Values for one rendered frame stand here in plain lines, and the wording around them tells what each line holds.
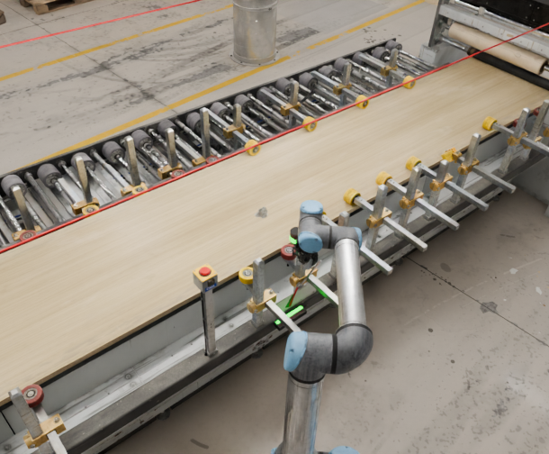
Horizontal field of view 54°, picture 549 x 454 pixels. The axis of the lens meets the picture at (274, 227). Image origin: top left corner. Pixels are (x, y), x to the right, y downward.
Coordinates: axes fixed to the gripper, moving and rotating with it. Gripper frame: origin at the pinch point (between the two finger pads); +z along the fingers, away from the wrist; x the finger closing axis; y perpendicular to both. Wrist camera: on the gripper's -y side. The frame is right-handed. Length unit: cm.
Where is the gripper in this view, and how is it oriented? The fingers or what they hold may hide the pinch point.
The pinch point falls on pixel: (308, 267)
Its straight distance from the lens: 237.4
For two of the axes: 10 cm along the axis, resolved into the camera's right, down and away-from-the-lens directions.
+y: -7.8, 4.0, -4.8
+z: -0.4, 7.3, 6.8
